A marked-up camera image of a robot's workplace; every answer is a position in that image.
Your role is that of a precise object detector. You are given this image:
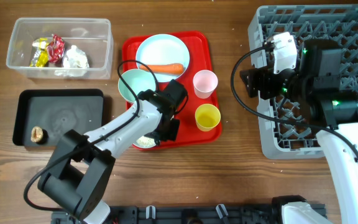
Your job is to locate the white rice pile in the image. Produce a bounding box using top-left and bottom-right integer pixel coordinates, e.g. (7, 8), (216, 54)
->
(136, 136), (157, 148)

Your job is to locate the light blue bowl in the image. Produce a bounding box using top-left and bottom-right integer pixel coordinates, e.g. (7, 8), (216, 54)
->
(134, 135), (158, 149)

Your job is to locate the mint green bowl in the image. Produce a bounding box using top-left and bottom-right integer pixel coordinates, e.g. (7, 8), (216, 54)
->
(118, 69), (157, 103)

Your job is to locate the pink plastic cup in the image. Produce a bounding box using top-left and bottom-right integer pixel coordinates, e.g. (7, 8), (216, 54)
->
(193, 70), (218, 99)

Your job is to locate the orange carrot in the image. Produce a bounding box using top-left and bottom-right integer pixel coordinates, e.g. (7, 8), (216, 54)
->
(137, 63), (185, 75)

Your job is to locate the white napkin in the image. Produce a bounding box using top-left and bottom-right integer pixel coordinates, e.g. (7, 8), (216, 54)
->
(55, 45), (90, 78)

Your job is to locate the brown food scrap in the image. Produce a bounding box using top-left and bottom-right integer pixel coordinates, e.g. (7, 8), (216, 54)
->
(30, 126), (45, 144)

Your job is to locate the red snack wrapper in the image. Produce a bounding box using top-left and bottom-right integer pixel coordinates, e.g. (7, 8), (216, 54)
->
(45, 34), (65, 63)

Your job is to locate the yellow foil wrapper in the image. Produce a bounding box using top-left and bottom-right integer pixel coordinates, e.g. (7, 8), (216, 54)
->
(29, 38), (49, 67)

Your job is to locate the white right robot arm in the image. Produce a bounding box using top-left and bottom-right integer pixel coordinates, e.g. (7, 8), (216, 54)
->
(233, 39), (358, 223)

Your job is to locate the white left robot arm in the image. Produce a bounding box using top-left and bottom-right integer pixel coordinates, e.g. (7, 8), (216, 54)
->
(37, 80), (188, 223)

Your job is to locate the grey dishwasher rack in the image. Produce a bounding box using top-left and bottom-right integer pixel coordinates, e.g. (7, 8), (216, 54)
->
(248, 4), (358, 159)

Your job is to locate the black waste tray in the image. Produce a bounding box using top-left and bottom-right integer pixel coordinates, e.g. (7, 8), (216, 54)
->
(12, 89), (104, 147)

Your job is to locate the clear plastic waste bin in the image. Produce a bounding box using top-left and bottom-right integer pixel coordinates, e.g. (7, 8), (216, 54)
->
(6, 17), (114, 80)

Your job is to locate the yellow plastic cup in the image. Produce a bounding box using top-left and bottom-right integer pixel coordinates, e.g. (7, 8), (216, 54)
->
(195, 104), (221, 132)

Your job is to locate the red serving tray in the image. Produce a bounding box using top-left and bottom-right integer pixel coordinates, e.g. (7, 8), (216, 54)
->
(122, 31), (223, 151)

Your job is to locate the light blue plate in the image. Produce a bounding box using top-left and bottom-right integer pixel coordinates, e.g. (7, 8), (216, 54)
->
(135, 34), (190, 83)

